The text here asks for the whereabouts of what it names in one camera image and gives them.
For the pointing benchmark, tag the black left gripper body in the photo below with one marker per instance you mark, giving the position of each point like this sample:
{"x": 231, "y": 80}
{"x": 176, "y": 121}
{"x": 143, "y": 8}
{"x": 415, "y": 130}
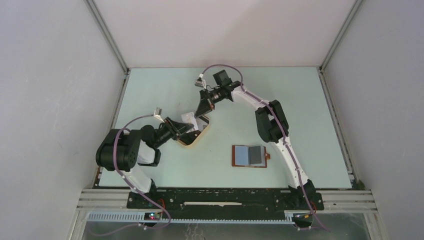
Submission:
{"x": 164, "y": 134}

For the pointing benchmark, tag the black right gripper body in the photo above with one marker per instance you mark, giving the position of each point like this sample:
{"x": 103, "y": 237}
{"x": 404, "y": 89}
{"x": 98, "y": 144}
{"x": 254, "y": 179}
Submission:
{"x": 215, "y": 96}

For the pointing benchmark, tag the silver VIP credit card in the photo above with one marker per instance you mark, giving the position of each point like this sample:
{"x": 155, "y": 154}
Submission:
{"x": 189, "y": 118}

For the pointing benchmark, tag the oval wooden tray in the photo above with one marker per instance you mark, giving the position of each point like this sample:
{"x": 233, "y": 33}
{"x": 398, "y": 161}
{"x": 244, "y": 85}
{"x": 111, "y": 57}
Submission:
{"x": 189, "y": 139}

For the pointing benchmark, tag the brown leather card holder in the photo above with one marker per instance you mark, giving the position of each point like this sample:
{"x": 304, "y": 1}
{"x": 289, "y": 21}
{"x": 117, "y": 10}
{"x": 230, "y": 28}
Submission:
{"x": 239, "y": 157}

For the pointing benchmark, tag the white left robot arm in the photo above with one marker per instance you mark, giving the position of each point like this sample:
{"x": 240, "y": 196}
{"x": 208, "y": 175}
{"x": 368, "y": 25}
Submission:
{"x": 125, "y": 151}

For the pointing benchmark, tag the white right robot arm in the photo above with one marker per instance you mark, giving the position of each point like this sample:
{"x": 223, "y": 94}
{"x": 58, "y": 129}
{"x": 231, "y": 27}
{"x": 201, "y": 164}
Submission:
{"x": 271, "y": 123}

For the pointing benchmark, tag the grey card in tray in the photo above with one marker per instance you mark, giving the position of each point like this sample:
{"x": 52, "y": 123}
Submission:
{"x": 202, "y": 122}

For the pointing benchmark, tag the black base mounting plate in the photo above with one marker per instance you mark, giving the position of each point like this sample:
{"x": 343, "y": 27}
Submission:
{"x": 232, "y": 203}

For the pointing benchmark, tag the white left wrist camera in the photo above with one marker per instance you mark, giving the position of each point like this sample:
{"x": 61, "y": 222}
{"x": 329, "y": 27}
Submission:
{"x": 158, "y": 114}

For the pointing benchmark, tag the light blue cable duct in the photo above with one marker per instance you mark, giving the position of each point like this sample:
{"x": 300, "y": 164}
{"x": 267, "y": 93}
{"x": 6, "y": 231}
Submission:
{"x": 141, "y": 217}

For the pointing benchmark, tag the left aluminium corner post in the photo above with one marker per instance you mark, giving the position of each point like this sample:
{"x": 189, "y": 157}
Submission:
{"x": 107, "y": 34}

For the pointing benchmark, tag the aluminium corner frame post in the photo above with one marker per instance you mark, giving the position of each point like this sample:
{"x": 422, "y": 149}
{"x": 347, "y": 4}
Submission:
{"x": 341, "y": 33}

